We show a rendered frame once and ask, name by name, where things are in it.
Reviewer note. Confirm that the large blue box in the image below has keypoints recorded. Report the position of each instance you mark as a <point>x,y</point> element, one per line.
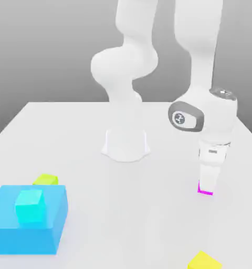
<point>23,239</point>

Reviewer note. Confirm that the small yellow cube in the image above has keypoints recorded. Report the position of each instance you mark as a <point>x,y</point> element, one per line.
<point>203,261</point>

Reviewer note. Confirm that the small lime cube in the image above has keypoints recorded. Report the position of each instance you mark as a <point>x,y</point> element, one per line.
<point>45,179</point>

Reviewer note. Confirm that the small cyan cube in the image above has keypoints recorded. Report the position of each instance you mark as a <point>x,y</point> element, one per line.
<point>29,210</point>

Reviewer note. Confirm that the small magenta cube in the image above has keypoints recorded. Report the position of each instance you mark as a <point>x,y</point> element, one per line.
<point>204,192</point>

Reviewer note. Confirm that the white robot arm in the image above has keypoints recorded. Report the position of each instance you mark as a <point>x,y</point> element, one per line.
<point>201,52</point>

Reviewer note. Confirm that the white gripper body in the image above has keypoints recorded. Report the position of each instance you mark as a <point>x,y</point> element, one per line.
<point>209,176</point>

